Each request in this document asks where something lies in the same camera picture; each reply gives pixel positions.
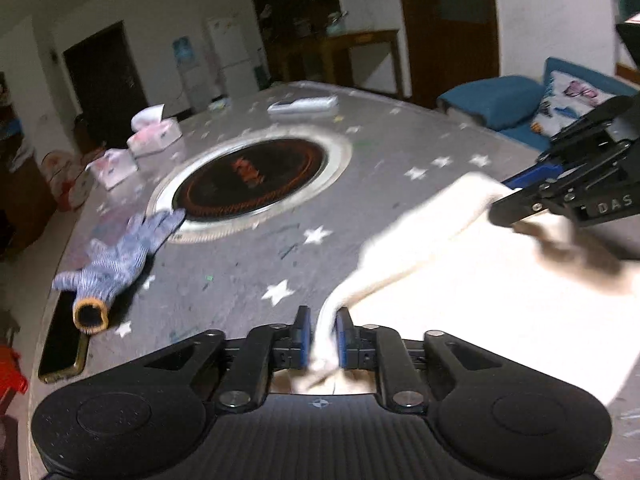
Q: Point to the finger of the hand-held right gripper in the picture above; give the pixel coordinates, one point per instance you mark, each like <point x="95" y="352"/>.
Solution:
<point x="530" y="176"/>
<point x="510" y="210"/>

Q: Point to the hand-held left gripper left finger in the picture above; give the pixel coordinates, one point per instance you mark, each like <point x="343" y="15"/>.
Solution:
<point x="303" y="335"/>

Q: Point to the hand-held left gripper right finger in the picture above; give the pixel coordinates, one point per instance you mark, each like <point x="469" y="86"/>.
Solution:
<point x="343" y="337"/>

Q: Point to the cream sweatshirt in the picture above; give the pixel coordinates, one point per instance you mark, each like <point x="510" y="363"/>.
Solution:
<point x="450" y="310"/>

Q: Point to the butterfly print pillow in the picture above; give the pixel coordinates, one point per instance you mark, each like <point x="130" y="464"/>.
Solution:
<point x="565" y="100"/>

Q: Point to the blue sofa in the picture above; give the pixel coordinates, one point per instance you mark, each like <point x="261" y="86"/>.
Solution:
<point x="490" y="100"/>

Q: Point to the grey star print tablecloth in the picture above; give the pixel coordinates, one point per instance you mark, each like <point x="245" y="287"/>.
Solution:
<point x="225" y="260"/>

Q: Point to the round black induction cooktop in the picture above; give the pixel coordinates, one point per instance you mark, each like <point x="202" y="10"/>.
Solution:
<point x="250" y="175"/>

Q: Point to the wooden door with glass pane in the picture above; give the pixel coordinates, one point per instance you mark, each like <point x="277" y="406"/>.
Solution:
<point x="420" y="35"/>

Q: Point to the blue white knit glove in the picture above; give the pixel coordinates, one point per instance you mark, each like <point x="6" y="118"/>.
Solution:
<point x="120" y="260"/>

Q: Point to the wooden side table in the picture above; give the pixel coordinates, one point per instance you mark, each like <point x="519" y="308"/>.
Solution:
<point x="360" y="39"/>

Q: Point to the white remote control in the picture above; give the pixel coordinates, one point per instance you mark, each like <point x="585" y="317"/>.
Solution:
<point x="300" y="105"/>

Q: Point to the smartphone with yellow case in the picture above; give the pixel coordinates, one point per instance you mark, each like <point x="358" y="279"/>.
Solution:
<point x="60" y="345"/>

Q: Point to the pink white tissue box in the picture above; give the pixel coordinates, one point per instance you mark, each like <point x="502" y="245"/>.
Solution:
<point x="155" y="137"/>

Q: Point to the pink soft tissue pack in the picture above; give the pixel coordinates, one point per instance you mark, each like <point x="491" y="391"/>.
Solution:
<point x="112" y="167"/>

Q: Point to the white water dispenser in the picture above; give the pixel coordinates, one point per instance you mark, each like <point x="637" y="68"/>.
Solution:
<point x="196" y="85"/>

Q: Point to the white refrigerator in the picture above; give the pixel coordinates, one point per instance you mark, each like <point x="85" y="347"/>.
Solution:
<point x="232" y="57"/>

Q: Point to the pink round fan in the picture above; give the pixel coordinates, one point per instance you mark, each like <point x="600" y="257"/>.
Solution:
<point x="62" y="175"/>

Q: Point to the dark wooden display cabinet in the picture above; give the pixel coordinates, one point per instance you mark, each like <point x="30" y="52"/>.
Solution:
<point x="290" y="5"/>

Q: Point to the red plastic stool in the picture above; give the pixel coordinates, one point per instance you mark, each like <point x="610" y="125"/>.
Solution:
<point x="10" y="380"/>

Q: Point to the blue water bottle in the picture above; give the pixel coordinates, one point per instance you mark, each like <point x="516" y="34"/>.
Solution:
<point x="183" y="50"/>

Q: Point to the dark wooden door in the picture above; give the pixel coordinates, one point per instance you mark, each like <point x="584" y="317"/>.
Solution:
<point x="105" y="70"/>

